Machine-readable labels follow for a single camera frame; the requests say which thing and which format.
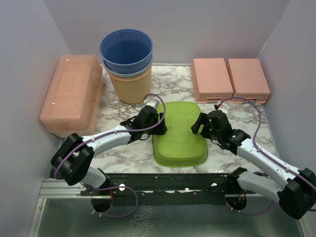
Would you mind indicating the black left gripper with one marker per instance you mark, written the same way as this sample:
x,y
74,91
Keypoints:
x,y
161,129

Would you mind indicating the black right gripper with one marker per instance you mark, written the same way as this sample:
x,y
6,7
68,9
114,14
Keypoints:
x,y
203,118

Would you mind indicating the orange plastic bucket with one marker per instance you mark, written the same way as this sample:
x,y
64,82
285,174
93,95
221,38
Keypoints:
x,y
132,90

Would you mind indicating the pink perforated basket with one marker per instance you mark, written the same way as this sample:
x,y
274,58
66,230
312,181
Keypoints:
x,y
210,80
248,80

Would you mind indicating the green plastic tray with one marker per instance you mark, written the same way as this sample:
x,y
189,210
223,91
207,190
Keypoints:
x,y
179,147

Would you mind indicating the light blue plastic bucket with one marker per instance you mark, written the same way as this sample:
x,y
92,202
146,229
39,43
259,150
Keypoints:
x,y
127,65

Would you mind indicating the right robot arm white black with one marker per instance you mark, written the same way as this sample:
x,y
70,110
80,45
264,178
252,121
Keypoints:
x,y
266,163

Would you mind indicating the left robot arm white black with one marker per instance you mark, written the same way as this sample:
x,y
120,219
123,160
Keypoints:
x,y
72,160

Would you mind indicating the translucent pink storage box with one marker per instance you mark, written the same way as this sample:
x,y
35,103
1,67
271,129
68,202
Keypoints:
x,y
73,99

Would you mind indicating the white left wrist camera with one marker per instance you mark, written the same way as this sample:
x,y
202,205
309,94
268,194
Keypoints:
x,y
152,102

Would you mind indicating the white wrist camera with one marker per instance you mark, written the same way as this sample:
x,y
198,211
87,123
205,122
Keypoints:
x,y
220,106
152,102

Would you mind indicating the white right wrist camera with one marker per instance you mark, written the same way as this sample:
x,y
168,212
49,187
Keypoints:
x,y
220,106

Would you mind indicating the black metal base rail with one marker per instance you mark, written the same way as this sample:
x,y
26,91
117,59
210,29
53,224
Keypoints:
x,y
188,189

